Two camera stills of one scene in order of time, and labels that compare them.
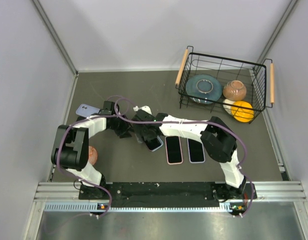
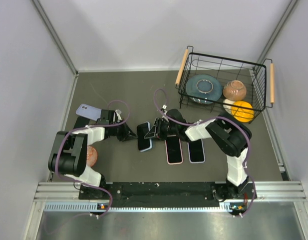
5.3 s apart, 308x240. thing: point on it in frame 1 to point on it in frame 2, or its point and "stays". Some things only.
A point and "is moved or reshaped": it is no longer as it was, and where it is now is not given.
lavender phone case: x=196 y=151 stays
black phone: x=196 y=152 stays
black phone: x=153 y=144 is moved or reshaped
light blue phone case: x=161 y=144 is moved or reshaped
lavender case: x=86 y=110 stays
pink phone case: x=173 y=150 stays
